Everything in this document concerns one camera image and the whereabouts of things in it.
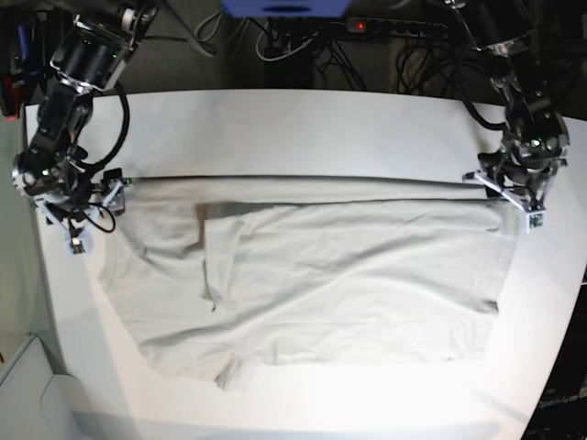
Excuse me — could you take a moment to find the white power strip red switch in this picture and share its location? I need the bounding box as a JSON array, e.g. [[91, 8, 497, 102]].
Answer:
[[346, 17, 449, 40]]

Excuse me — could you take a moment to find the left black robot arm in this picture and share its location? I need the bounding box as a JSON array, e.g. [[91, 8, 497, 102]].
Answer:
[[404, 1, 569, 223]]

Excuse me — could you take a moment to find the blue box overhead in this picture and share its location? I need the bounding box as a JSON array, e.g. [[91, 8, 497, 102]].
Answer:
[[221, 0, 350, 17]]

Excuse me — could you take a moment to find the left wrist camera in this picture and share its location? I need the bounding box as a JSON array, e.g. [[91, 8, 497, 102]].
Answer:
[[525, 210, 547, 233]]

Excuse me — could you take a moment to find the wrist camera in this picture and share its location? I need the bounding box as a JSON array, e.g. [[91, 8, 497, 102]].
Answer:
[[525, 210, 547, 233], [68, 236, 93, 256]]

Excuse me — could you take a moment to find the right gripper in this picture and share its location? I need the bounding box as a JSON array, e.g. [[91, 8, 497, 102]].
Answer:
[[33, 167, 132, 243]]

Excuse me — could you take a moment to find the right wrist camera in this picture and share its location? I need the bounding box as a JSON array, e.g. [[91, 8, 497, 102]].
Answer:
[[68, 236, 93, 256]]

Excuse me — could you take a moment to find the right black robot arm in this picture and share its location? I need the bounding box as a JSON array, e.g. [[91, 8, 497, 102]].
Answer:
[[12, 1, 159, 254]]

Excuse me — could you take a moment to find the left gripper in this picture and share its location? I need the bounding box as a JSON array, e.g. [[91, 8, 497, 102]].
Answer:
[[462, 151, 568, 213]]

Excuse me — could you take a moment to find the beige t-shirt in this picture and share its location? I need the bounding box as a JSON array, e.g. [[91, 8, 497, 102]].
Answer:
[[100, 181, 519, 389]]

